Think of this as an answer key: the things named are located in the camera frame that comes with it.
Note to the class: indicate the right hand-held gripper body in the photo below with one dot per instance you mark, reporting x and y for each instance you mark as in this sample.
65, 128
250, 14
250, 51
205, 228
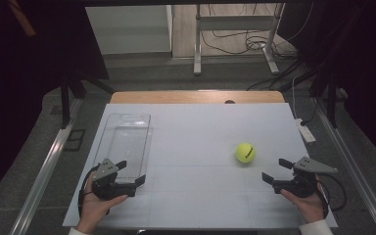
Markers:
302, 186

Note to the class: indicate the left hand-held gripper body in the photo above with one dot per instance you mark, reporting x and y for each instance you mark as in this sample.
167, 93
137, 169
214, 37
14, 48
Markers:
106, 187

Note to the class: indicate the clear plastic tray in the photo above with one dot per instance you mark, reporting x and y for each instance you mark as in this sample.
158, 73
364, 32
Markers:
127, 140

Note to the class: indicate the yellow tennis ball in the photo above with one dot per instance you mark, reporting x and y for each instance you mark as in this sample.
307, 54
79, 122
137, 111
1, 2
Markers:
245, 152

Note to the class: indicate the person's right hand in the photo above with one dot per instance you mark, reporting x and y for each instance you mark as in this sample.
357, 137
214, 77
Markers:
310, 207

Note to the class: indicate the person's left hand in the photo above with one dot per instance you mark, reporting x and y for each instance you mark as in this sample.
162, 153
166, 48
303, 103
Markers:
93, 209

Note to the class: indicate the white board mat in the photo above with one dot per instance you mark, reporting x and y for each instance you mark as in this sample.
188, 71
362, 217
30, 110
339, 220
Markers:
192, 182

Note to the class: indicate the black metal stand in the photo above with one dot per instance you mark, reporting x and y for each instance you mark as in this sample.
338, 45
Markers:
331, 104
65, 104

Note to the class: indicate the wooden table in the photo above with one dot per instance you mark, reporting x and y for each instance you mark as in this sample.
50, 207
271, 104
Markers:
176, 97

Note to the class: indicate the dark curtain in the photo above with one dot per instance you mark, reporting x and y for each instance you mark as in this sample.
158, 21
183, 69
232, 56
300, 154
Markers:
19, 81
365, 65

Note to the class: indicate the white cabinet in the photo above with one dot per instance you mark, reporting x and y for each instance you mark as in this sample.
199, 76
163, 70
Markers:
127, 29

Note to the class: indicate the orange strip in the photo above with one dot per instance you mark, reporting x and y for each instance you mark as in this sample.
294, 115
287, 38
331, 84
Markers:
21, 18

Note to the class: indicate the aluminium rail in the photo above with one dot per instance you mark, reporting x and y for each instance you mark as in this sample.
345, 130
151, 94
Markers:
349, 160
45, 163

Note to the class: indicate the white metal desk frame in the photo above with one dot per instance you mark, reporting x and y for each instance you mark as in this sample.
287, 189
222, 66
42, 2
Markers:
235, 23

